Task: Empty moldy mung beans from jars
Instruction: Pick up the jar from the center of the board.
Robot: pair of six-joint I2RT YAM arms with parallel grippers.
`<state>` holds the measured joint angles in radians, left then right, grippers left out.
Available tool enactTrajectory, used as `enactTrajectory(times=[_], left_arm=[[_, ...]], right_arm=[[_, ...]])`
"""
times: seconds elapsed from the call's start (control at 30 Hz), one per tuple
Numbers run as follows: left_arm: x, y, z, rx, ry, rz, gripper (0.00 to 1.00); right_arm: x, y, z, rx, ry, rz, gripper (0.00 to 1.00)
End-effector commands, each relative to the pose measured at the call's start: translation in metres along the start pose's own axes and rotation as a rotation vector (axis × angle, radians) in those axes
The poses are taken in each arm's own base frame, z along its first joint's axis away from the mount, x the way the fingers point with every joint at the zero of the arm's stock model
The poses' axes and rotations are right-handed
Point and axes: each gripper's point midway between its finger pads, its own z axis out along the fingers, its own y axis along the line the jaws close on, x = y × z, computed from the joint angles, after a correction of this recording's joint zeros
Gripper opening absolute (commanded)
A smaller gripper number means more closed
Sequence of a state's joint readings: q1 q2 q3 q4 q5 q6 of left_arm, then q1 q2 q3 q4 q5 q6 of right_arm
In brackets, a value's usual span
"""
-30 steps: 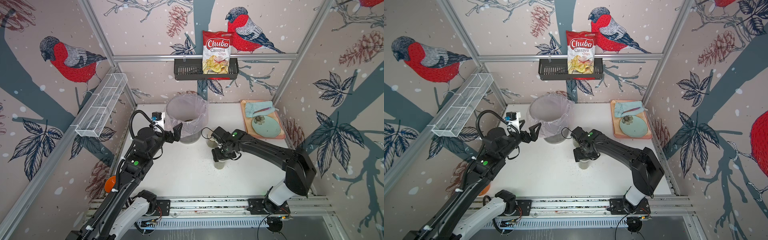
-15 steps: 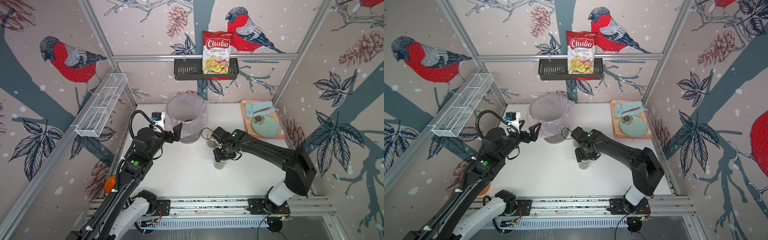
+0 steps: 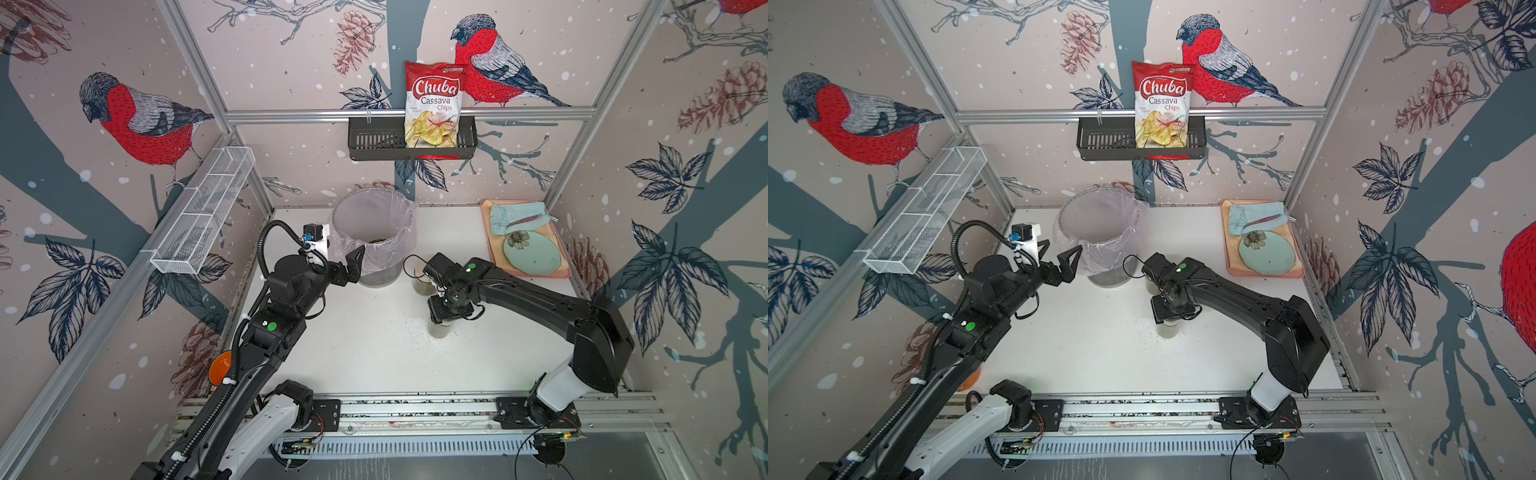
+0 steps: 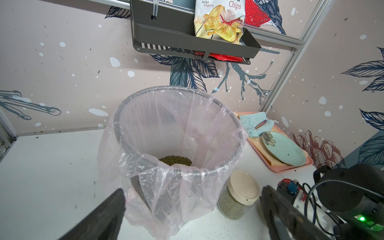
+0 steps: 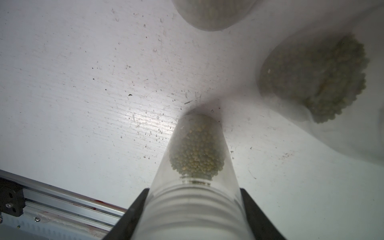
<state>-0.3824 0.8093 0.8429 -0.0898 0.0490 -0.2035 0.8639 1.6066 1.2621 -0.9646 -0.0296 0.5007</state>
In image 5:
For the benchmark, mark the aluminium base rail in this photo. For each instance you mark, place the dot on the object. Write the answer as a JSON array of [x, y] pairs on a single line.
[[31, 210]]

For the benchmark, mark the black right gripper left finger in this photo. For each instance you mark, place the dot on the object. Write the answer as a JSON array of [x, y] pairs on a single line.
[[125, 227]]

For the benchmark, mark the clear plastic mung bean jar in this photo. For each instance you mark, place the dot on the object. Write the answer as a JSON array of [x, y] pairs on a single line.
[[180, 208]]

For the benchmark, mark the jar with beige lid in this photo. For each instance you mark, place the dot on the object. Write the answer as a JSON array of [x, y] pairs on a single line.
[[331, 85]]

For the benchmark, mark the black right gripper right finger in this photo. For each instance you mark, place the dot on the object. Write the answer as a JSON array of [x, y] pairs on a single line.
[[260, 225]]

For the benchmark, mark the jar with red lid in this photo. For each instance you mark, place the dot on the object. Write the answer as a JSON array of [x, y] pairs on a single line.
[[213, 15]]

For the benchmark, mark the green mung beans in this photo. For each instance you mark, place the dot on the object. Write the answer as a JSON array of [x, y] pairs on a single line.
[[198, 149]]

